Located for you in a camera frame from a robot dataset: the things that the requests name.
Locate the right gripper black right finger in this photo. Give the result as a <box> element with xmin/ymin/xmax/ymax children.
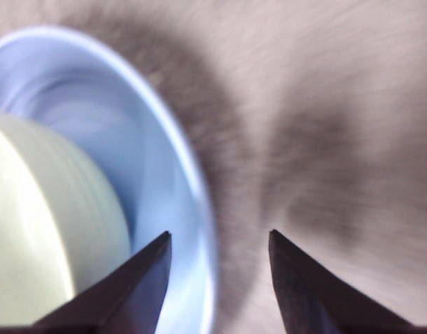
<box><xmin>267</xmin><ymin>228</ymin><xmax>420</xmax><ymax>334</ymax></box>

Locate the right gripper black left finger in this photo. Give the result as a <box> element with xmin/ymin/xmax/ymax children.
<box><xmin>24</xmin><ymin>231</ymin><xmax>173</xmax><ymax>334</ymax></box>

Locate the green ribbed bowl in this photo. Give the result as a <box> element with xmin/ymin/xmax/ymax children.
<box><xmin>0</xmin><ymin>111</ymin><xmax>132</xmax><ymax>328</ymax></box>

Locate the blue round plate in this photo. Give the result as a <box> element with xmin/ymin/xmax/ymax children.
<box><xmin>0</xmin><ymin>26</ymin><xmax>217</xmax><ymax>334</ymax></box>

